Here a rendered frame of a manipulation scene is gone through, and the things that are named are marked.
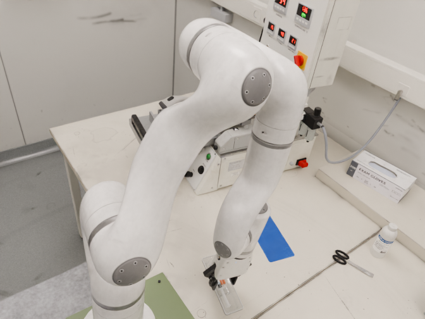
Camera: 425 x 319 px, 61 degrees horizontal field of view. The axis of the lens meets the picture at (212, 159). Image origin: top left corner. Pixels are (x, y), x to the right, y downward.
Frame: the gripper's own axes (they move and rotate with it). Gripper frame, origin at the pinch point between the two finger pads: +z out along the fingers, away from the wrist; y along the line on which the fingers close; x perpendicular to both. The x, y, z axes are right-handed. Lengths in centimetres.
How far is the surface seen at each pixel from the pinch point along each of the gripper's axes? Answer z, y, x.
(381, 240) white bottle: -9, 55, -5
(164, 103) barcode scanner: 3, 14, 101
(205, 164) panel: -4.4, 11.9, 45.6
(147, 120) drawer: -12, -7, 65
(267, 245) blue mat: 4.1, 23.7, 10.8
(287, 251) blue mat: 3.3, 28.8, 6.2
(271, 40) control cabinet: -45, 41, 70
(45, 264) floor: 91, -45, 83
